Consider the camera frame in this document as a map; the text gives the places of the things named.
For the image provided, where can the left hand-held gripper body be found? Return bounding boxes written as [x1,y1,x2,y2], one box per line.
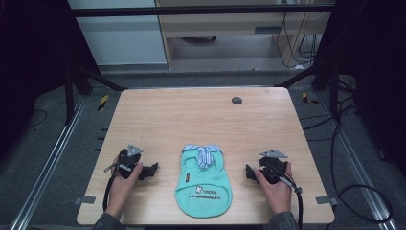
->
[115,143,145,180]

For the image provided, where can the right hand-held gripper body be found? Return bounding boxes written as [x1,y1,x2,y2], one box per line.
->
[258,148,289,185]

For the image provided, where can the person's right hand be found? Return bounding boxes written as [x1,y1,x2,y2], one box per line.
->
[254,161,293,216]

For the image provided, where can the person's left hand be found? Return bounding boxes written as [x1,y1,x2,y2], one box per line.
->
[104,162,145,220]

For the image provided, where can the teal pet shirt striped collar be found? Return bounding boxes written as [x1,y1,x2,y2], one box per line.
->
[173,143,234,219]

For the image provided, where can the yellow black striped tape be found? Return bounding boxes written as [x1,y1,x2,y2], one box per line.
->
[301,91,320,106]
[97,94,110,112]

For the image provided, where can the black metal stand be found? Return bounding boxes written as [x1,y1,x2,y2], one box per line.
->
[61,57,128,127]
[276,57,341,120]

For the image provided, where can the white cabinet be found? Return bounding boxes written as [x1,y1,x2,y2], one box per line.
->
[67,0,169,66]

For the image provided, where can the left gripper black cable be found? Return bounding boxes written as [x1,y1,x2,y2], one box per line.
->
[101,162,126,213]

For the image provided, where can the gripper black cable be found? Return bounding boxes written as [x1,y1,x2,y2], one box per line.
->
[101,162,126,213]
[272,166,305,230]

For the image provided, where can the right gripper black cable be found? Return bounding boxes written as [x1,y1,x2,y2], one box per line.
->
[272,166,305,230]

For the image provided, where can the grey table bracket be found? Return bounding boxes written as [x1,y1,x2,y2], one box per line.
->
[315,195,339,206]
[73,195,97,206]

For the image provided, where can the aluminium floor rail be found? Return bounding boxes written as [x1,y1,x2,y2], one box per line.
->
[9,95,88,230]
[314,92,400,230]

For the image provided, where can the hanging black cables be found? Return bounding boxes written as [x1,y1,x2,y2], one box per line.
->
[275,0,320,70]

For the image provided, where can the black floor cable loop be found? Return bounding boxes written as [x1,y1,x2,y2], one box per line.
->
[329,95,395,224]

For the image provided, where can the black horizontal frame bar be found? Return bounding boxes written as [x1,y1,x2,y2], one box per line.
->
[68,4,336,18]

